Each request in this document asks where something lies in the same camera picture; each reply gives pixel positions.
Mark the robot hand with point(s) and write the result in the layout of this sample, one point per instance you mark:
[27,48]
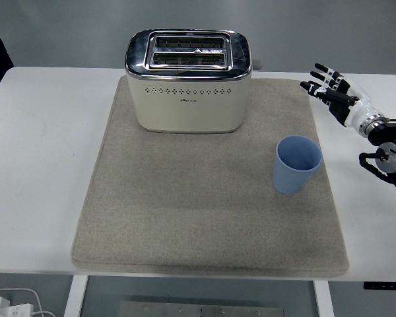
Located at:
[356,109]

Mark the blue ribbed plastic cup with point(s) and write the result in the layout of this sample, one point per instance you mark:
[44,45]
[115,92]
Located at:
[292,176]

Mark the cream and chrome toaster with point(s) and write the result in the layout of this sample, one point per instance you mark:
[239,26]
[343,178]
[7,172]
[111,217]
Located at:
[188,105]

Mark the beige fabric table mat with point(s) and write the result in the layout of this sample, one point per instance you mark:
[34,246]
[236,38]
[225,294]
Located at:
[191,204]

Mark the white table leg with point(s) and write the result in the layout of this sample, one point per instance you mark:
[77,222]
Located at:
[75,297]
[323,300]

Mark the grey metal plate with screws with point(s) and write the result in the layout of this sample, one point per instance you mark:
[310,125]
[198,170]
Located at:
[201,310]

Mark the white power strip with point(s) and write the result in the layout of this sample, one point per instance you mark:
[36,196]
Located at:
[13,309]

